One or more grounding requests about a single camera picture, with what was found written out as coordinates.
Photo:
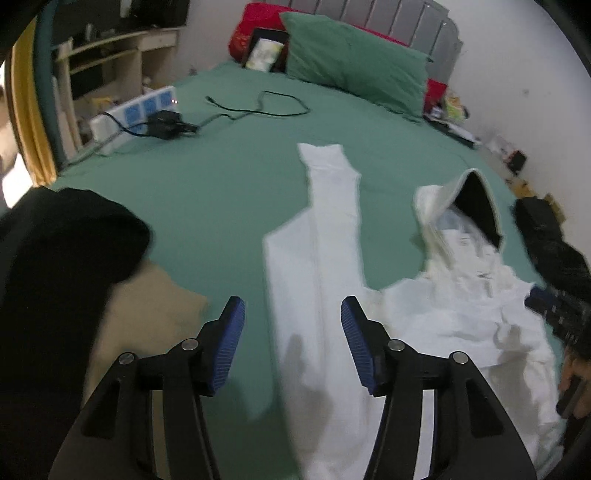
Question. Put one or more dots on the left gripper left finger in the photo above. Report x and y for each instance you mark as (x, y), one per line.
(112, 437)

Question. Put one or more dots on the black clothes pile at right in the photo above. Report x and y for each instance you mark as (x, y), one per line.
(557, 262)

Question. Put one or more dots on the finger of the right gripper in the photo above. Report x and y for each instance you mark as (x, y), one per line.
(540, 306)
(540, 293)

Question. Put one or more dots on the white hooded sweatshirt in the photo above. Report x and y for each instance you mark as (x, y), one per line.
(466, 298)

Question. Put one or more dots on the green bed sheet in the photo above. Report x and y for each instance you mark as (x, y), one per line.
(211, 199)

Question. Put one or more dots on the green pillow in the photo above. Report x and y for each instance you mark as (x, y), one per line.
(341, 56)

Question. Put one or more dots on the black power adapter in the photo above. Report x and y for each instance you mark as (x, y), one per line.
(167, 125)

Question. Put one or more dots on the black framed picture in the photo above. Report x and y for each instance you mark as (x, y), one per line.
(266, 51)

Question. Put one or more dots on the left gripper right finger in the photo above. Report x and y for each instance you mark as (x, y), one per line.
(474, 438)

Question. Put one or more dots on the teal yellow curtain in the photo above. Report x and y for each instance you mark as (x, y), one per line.
(31, 100)

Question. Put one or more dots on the right hand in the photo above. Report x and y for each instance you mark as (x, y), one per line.
(574, 386)

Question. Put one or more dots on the black garment at left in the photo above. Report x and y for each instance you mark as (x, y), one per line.
(61, 254)

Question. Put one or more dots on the white blue power strip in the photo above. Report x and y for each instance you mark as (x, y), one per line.
(117, 126)

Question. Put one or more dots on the books and snacks pile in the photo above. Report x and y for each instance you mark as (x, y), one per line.
(448, 115)

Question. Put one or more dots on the red pillow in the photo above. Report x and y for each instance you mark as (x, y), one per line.
(259, 15)

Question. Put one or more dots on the beige garment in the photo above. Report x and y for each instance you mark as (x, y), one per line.
(147, 315)

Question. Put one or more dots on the beige wooden desk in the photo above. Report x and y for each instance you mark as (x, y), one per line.
(115, 69)

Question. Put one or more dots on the grey padded headboard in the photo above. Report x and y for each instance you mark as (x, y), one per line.
(424, 25)

